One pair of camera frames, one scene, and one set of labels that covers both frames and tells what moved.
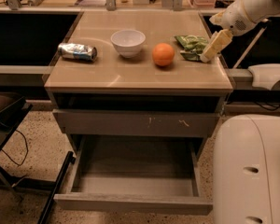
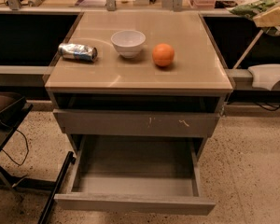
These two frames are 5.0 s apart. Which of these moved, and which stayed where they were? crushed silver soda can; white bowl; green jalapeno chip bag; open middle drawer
Moved: green jalapeno chip bag
Stayed: open middle drawer; crushed silver soda can; white bowl
